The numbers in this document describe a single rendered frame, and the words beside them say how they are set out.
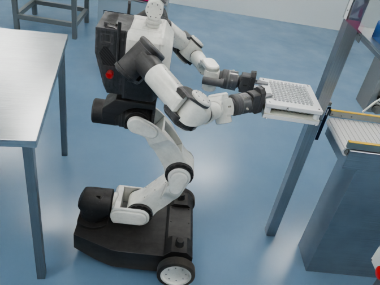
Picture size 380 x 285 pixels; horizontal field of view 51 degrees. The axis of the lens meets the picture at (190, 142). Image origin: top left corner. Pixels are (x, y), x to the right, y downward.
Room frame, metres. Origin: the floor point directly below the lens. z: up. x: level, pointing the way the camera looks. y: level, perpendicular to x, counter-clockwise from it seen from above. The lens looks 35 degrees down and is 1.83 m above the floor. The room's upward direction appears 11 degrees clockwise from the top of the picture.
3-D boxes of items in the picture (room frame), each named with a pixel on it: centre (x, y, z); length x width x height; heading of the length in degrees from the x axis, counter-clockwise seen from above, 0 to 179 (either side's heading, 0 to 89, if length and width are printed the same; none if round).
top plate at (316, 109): (1.60, -0.39, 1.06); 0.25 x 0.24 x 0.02; 5
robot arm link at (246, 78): (1.65, -0.18, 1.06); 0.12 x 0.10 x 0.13; 87
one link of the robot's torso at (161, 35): (1.54, 0.29, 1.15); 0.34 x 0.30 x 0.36; 6
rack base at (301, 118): (1.60, -0.39, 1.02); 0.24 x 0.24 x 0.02; 5
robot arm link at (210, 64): (1.69, -0.02, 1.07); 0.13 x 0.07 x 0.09; 23
